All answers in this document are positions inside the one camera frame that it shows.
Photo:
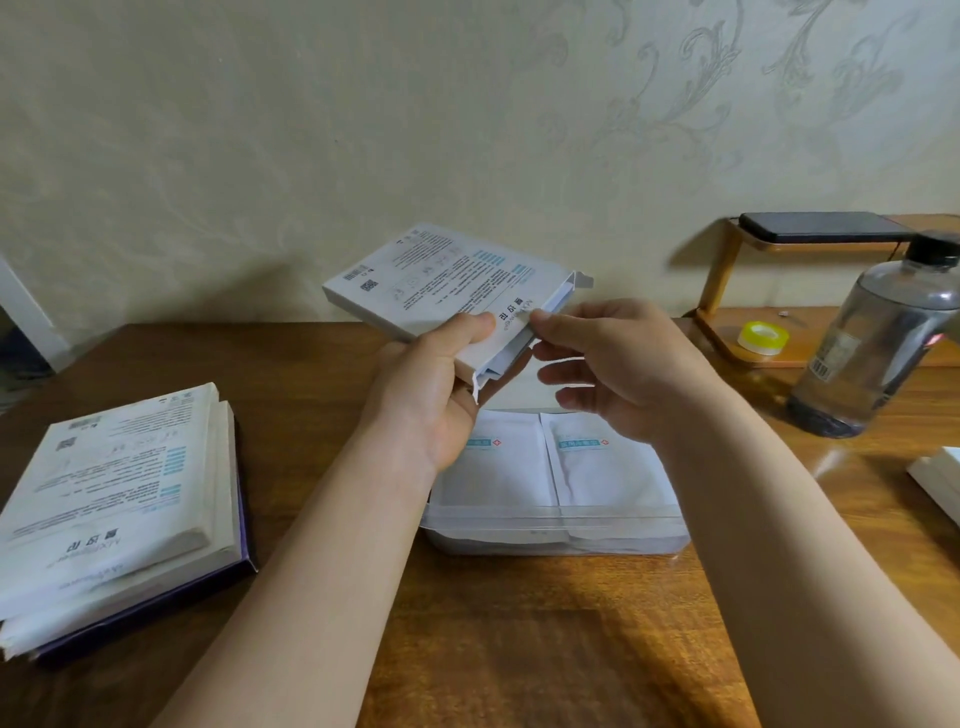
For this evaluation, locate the person's left hand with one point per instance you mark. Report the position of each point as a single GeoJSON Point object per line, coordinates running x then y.
{"type": "Point", "coordinates": [412, 405]}

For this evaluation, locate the person's right hand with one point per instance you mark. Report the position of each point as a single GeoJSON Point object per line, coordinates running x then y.
{"type": "Point", "coordinates": [645, 367]}

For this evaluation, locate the stack of white boxes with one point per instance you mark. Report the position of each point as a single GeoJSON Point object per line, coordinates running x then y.
{"type": "Point", "coordinates": [112, 510]}
{"type": "Point", "coordinates": [420, 277]}

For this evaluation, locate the clear plastic container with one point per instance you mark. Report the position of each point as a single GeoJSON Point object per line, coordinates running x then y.
{"type": "Point", "coordinates": [525, 536]}

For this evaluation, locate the white box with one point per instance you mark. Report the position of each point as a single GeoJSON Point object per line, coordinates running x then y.
{"type": "Point", "coordinates": [941, 480]}

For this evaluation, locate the person's right forearm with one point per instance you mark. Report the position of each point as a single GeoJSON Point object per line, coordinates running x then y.
{"type": "Point", "coordinates": [795, 585]}

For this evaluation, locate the person's left forearm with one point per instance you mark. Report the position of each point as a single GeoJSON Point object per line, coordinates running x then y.
{"type": "Point", "coordinates": [300, 592]}

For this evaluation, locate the yellow tape roll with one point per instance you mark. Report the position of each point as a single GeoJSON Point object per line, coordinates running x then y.
{"type": "Point", "coordinates": [763, 337]}

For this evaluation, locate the small wooden desk shelf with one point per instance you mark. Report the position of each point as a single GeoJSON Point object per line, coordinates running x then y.
{"type": "Point", "coordinates": [802, 343]}

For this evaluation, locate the clear bottle with black cap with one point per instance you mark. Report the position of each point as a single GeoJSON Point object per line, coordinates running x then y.
{"type": "Point", "coordinates": [870, 345]}

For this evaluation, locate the black smartphone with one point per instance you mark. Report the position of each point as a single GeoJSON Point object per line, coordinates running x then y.
{"type": "Point", "coordinates": [825, 227]}

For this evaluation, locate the dark blue bundle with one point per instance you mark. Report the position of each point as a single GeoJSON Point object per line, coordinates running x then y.
{"type": "Point", "coordinates": [26, 352]}

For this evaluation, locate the white bookshelf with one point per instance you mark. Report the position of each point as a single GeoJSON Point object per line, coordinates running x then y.
{"type": "Point", "coordinates": [30, 307]}

